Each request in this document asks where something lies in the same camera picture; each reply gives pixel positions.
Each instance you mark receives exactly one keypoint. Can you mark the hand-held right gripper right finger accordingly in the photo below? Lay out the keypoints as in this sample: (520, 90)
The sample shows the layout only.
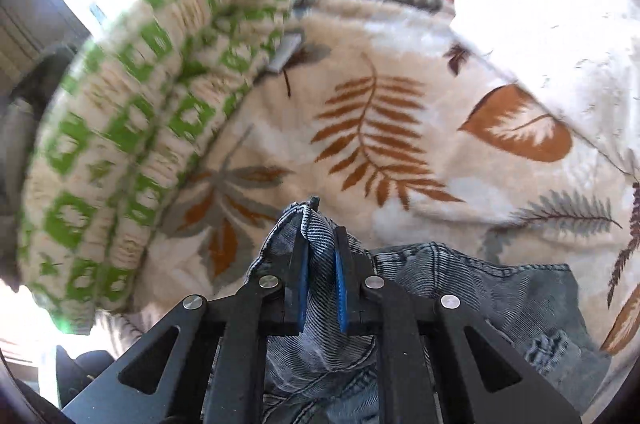
(341, 299)

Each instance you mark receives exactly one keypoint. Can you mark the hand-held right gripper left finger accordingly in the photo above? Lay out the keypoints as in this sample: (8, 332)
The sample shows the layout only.
(299, 294)

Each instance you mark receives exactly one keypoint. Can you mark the blue denim pants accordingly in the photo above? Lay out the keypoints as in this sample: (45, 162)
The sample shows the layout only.
(500, 299)

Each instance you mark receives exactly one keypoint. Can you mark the green patterned quilt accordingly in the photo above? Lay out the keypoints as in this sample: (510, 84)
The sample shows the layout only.
(130, 138)

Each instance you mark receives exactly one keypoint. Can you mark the leaf print blanket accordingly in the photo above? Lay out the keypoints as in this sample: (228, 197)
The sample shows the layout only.
(390, 68)

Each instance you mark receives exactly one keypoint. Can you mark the white fabric tag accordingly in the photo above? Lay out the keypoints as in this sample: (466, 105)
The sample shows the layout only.
(286, 53)

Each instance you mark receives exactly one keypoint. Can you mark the dark grey clothing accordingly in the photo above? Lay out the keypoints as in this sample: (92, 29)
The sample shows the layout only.
(25, 128)

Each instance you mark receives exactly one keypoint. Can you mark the white floral pillow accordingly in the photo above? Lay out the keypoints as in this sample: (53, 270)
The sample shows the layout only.
(550, 3)

